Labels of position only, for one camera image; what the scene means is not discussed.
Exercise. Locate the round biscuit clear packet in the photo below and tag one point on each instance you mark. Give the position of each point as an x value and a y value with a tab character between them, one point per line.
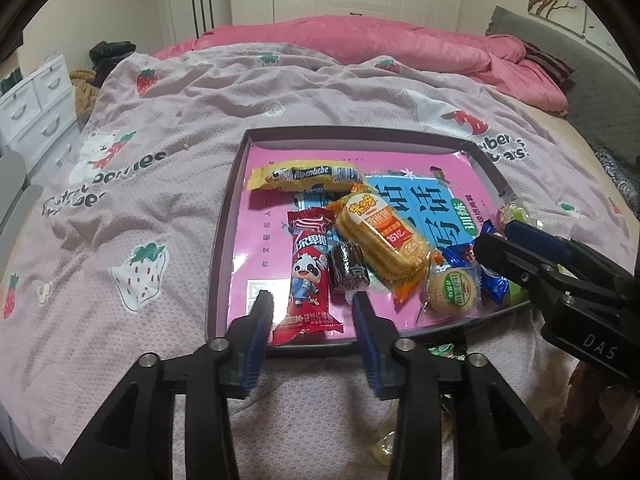
450	290

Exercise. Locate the dark patterned cloth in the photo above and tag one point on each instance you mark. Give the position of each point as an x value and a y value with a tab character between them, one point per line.
617	167

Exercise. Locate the white drawer cabinet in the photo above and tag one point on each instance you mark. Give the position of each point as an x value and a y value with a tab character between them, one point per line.
35	110

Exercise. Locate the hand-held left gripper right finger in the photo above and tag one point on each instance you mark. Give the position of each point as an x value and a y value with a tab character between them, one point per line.
370	355

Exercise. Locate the dark green bottles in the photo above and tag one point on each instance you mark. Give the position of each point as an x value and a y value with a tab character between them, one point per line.
11	80

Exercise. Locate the green black snack packet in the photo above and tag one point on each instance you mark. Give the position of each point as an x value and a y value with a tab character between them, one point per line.
445	351

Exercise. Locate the person's right hand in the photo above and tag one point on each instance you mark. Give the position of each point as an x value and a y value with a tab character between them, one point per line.
595	400

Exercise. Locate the pale yellow clear-wrapped snack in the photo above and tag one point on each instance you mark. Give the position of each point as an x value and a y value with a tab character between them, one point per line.
385	452

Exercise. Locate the dark small roll candy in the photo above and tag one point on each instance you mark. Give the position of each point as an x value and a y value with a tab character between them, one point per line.
347	267

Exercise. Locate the blue snack packet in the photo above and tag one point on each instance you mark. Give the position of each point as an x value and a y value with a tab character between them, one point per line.
495	285

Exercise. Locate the tan bed sheet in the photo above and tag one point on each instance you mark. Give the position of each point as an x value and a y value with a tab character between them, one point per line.
555	125

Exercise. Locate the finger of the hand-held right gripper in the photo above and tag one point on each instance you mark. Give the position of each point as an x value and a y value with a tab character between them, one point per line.
540	240
510	260

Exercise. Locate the orange cracker packet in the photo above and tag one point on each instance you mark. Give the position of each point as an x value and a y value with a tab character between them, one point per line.
380	240

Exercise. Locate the yellow candy packet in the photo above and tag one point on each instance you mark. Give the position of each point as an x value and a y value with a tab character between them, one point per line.
305	175

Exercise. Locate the dark striped pillow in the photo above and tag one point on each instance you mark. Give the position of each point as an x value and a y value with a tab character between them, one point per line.
550	62

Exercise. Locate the pink quilt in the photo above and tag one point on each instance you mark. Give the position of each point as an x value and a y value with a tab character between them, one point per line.
350	40

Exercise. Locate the dark clothes pile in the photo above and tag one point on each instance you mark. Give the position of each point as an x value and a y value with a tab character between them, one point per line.
112	57

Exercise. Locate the pink shallow box tray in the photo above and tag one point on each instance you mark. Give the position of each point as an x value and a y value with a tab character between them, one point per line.
350	137

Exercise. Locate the clear candy packet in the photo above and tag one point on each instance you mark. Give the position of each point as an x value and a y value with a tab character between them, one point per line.
515	212

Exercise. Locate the white door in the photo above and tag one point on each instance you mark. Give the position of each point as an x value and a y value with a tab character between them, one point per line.
175	10

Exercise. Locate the red cartoon snack packet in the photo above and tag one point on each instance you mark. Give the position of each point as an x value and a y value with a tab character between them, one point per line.
307	270

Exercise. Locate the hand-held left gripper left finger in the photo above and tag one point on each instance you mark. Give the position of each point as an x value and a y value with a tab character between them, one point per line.
257	342

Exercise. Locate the grey padded headboard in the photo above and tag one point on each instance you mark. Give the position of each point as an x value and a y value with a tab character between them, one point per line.
600	100

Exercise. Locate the pink strawberry printed blanket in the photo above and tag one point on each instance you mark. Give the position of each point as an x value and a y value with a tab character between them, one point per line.
150	185

